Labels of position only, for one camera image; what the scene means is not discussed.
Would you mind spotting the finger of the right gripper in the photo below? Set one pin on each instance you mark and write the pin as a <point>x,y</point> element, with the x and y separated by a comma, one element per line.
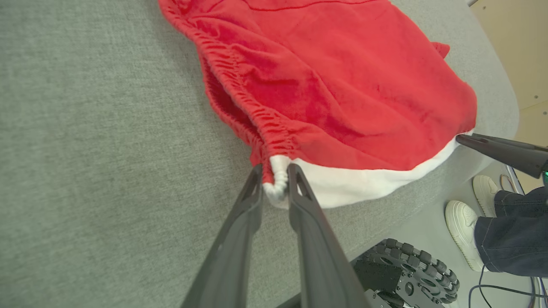
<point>513,158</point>
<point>518,144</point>

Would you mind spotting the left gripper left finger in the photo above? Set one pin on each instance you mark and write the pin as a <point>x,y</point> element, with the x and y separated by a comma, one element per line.
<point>231,252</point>

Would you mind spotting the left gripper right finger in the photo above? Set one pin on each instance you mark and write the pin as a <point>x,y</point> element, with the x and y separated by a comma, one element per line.
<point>319,252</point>

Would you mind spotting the red shorts with white trim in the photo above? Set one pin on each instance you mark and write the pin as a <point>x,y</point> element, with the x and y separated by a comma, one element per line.
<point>342,85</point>

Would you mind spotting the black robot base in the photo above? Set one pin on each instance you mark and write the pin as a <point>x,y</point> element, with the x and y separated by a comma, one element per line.
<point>376,276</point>

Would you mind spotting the grey metal bar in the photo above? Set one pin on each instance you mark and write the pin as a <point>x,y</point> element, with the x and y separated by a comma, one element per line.
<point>516,182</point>

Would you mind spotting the dark blue jeans leg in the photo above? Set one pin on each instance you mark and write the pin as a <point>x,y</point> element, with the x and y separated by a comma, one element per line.
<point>513,244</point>
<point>522,201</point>

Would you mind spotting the white sneaker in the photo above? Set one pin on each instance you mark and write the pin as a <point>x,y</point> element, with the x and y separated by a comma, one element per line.
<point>462,226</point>
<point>486,192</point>

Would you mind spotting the beige wooden panel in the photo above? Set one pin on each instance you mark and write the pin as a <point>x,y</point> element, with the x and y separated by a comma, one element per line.
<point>513,42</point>

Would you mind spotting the black omni wheel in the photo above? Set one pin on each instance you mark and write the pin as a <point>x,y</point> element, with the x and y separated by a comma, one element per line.
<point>424,273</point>

